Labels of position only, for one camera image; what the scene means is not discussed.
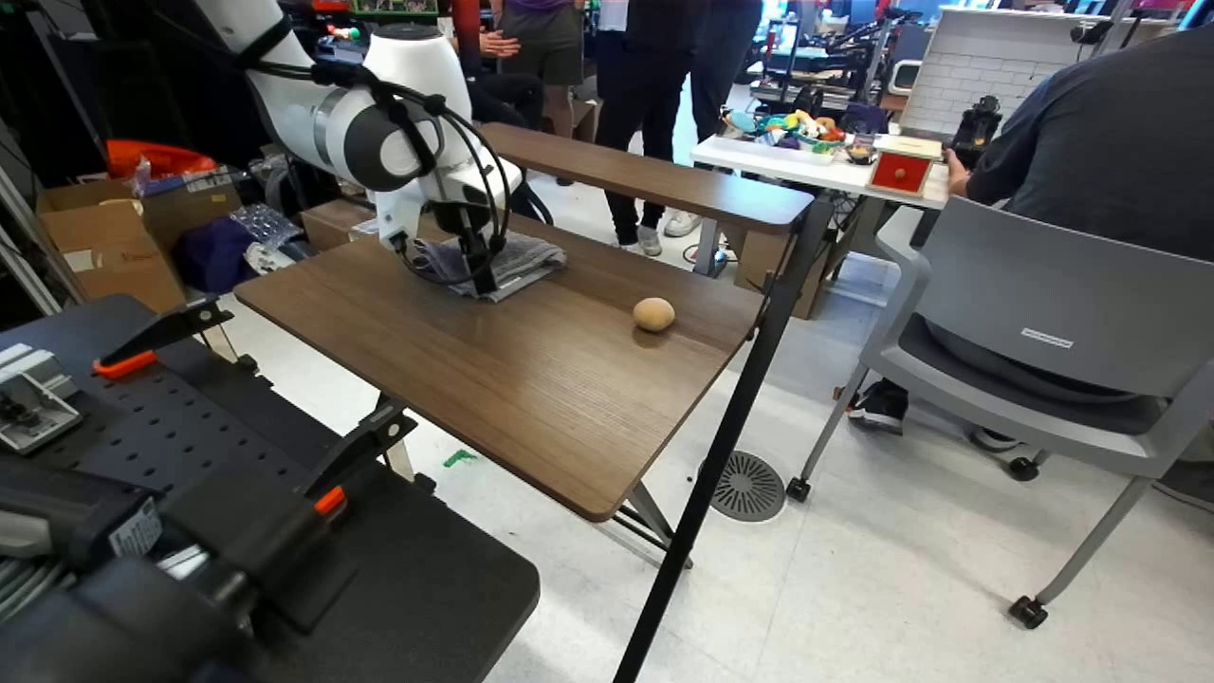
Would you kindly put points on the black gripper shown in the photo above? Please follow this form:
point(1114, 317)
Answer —
point(469, 220)

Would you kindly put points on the grey cloth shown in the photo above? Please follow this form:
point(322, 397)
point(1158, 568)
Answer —
point(524, 260)

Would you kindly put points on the beige ball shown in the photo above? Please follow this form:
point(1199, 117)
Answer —
point(655, 311)

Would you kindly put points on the black robot base cover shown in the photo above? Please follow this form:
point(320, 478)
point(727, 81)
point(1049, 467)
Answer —
point(116, 618)

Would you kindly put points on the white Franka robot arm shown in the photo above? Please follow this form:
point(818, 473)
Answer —
point(366, 135)

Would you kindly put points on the small cardboard box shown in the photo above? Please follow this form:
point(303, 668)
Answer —
point(330, 224)

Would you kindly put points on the long wooden bench table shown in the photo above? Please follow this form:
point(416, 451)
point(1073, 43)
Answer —
point(629, 171)

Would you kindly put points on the standing person in shorts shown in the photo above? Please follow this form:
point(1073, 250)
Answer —
point(550, 62)

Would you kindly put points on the standing person black clothes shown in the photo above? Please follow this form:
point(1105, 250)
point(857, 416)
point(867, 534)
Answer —
point(637, 76)

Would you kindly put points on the orange black bar clamp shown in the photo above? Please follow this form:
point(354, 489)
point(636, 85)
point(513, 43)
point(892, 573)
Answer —
point(341, 467)
point(155, 330)

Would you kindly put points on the dark blue bag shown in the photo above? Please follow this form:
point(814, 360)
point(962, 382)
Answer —
point(212, 250)

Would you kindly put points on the cardboard box under bench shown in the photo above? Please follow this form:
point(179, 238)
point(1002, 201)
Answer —
point(758, 260)

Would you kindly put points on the black metal table legs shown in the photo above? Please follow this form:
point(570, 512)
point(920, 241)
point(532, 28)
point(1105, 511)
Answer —
point(646, 518)

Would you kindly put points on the standing person dark trousers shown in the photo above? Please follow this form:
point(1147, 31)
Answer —
point(727, 52)

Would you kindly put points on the black perforated board table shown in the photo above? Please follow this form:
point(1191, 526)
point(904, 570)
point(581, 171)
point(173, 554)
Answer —
point(420, 593)

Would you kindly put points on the white table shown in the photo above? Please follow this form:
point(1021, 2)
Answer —
point(810, 171)

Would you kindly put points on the pile of colourful toys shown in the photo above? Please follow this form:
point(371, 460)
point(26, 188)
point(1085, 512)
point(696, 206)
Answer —
point(798, 128)

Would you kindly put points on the orange bag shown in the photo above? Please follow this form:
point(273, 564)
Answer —
point(155, 158)

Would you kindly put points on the round grey floor drain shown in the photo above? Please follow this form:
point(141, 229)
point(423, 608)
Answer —
point(750, 487)

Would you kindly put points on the large cardboard box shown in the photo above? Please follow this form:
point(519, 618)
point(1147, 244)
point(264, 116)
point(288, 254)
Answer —
point(107, 248)

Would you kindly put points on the red box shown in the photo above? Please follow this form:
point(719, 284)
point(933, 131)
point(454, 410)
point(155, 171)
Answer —
point(899, 171)

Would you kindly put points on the printed photo card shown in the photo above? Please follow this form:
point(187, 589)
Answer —
point(33, 410)

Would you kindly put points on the black device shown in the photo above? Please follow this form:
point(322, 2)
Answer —
point(977, 128)

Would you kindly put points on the white panel board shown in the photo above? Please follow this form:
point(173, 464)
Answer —
point(973, 62)

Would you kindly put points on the grey plastic chair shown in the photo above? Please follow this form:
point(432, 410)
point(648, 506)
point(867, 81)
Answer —
point(1049, 326)

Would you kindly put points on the seated person grey shirt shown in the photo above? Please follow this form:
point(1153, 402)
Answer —
point(1114, 138)

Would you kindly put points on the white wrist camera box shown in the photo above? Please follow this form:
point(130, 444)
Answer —
point(397, 215)

